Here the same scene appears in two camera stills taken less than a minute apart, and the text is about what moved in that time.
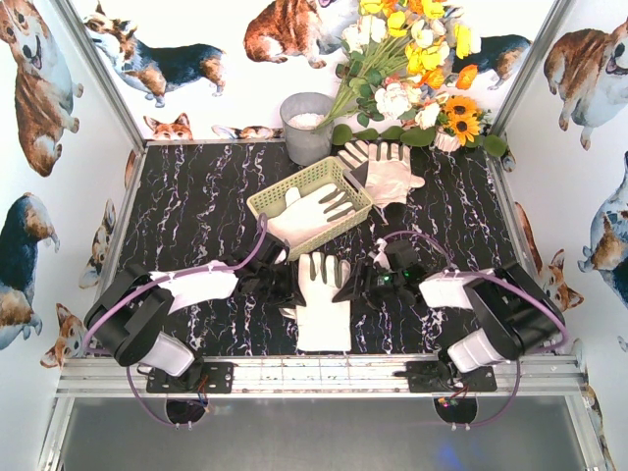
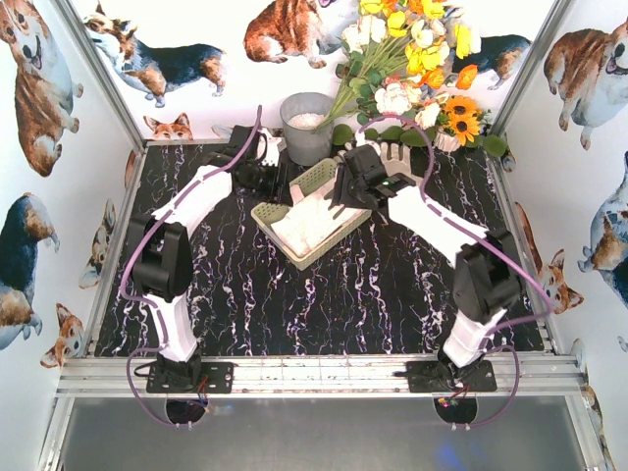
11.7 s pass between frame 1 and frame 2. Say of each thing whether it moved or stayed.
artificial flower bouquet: stayed
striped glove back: stayed
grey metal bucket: stayed
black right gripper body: moved
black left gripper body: moved
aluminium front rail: stayed
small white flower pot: stayed
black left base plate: stayed
